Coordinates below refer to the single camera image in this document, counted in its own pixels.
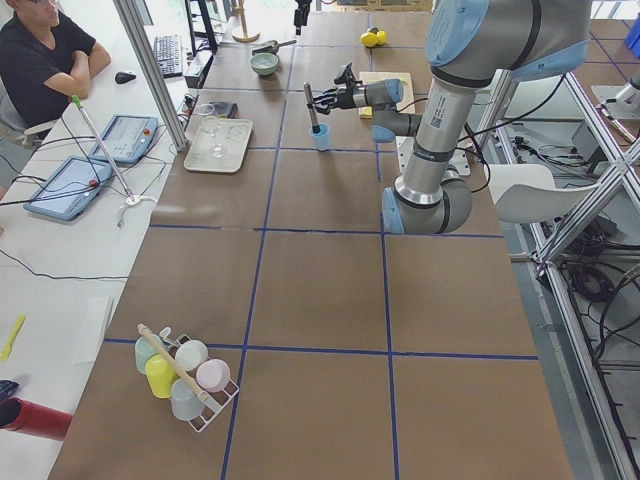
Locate black computer mouse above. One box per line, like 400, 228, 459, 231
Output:
114, 71, 137, 85

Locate wooden mug tree stand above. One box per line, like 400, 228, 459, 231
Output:
231, 0, 260, 43

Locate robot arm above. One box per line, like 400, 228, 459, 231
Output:
309, 0, 591, 234

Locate steel ice scoop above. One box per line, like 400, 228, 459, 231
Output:
251, 39, 297, 55

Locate rod with green tip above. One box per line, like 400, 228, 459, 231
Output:
71, 95, 142, 207

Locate green bowl of ice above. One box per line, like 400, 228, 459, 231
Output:
249, 52, 280, 77

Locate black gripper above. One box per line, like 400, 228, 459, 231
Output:
294, 0, 309, 25
306, 63, 367, 113

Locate yellow lemon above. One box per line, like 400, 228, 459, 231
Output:
360, 32, 378, 48
375, 30, 387, 46

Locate aluminium frame post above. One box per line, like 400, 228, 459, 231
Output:
113, 0, 189, 153

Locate teach pendant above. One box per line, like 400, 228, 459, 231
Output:
23, 157, 113, 221
101, 114, 159, 165

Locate seated person black shirt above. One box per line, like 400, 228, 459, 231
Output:
1, 1, 111, 127

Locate yellow spatula on desk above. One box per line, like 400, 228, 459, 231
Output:
0, 314, 26, 362

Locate cream bear serving tray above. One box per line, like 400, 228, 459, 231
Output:
184, 116, 253, 174

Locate grey-blue cup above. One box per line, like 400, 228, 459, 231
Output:
170, 379, 204, 421

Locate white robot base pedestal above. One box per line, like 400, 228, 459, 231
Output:
395, 135, 471, 177

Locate clear wine glass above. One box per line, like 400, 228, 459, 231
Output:
197, 103, 225, 158

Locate white cup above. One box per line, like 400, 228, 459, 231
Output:
175, 340, 208, 372

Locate white plastic chair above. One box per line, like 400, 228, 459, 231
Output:
484, 164, 600, 224

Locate near teach pendant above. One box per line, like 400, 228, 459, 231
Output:
23, 157, 113, 221

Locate red cylinder bottle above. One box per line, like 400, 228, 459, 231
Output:
1, 397, 73, 441

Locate yellow cup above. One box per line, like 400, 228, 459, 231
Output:
144, 354, 178, 399

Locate mint green cup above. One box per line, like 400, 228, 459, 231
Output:
134, 336, 158, 374

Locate black keyboard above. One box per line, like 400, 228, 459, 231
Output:
153, 35, 183, 78

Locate far teach pendant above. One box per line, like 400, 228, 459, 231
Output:
101, 114, 159, 165

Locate bamboo cutting board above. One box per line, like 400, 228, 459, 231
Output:
359, 71, 415, 113

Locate pink cup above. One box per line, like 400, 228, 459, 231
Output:
196, 359, 231, 392

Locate white wire cup rack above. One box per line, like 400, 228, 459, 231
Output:
160, 327, 239, 432

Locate lemon slice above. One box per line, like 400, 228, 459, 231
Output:
359, 106, 372, 119

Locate light blue plastic cup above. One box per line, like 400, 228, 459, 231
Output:
310, 123, 331, 152

